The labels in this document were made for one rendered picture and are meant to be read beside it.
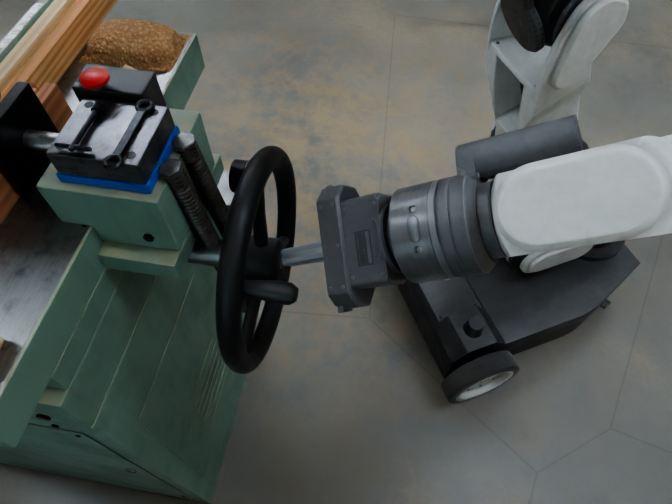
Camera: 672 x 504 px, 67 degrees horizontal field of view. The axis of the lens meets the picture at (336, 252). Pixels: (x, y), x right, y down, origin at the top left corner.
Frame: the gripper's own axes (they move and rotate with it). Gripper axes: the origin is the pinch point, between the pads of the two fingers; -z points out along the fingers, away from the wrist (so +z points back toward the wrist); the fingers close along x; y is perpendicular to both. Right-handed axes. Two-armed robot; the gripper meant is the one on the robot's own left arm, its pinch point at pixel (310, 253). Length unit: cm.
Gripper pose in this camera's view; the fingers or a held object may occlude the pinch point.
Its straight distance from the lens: 51.9
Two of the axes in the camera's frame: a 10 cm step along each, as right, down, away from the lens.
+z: 8.5, -1.5, -5.0
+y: -5.1, -0.1, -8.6
